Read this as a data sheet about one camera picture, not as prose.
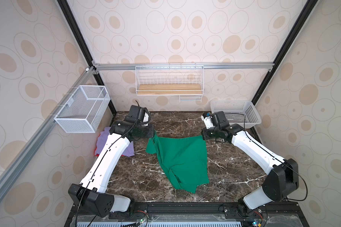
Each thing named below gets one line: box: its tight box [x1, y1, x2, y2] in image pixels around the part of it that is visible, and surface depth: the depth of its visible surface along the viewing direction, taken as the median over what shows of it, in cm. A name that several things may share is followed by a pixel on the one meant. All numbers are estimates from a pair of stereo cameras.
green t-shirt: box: [145, 130, 210, 194], surface depth 89 cm
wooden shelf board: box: [136, 83, 203, 96], surface depth 101 cm
